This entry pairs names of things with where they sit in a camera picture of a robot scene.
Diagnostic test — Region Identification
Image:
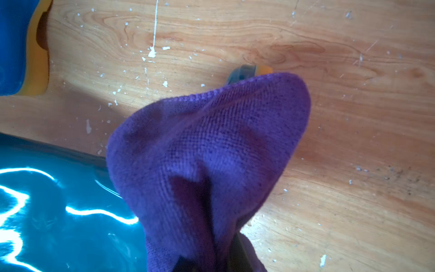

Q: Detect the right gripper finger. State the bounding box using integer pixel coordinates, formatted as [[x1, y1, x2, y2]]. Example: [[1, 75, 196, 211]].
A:
[[227, 233, 254, 272]]

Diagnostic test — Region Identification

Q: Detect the purple cloth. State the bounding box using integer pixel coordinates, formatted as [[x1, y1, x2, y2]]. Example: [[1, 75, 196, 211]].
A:
[[106, 73, 311, 272]]

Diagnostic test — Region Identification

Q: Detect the teal boot with yellow sole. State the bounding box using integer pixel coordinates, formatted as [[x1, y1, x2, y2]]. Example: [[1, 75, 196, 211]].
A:
[[1, 134, 147, 272]]

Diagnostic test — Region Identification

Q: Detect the bright blue rubber boot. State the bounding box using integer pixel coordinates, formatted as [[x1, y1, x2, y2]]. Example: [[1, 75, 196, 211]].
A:
[[1, 0, 52, 96]]

